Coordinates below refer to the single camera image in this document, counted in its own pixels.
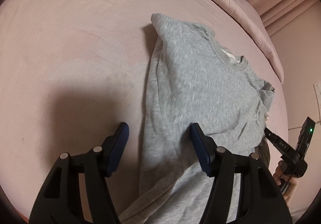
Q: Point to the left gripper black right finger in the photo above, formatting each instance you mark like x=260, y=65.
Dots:
x=259, y=198

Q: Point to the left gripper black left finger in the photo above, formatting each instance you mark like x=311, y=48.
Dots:
x=75, y=190

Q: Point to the grey sweatshirt with white lining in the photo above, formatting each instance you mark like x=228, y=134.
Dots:
x=192, y=78

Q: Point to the person's right hand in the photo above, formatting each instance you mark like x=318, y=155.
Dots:
x=292, y=179

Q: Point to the pink bed sheet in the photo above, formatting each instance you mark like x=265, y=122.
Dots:
x=71, y=70

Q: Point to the white wall outlet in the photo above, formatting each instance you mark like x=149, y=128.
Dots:
x=317, y=89

